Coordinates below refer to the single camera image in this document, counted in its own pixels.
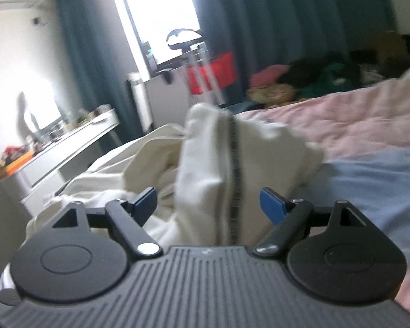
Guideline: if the pile of clothes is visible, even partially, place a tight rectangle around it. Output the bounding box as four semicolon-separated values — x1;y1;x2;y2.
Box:
247;31;410;108

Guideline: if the dark teal curtain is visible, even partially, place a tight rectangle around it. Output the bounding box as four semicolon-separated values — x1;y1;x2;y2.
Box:
54;0;396;142

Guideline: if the vanity mirror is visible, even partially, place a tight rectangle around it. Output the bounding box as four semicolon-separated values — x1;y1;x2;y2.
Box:
17;91;61;143

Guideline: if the bright window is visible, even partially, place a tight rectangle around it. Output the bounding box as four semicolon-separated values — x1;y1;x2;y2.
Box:
114;0;200;78

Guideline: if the pink and blue bedspread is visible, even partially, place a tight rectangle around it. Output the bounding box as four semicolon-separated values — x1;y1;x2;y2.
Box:
243;70;410;312

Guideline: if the white dressing table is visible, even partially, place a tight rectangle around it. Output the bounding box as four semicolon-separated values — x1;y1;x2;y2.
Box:
0;109;119;217

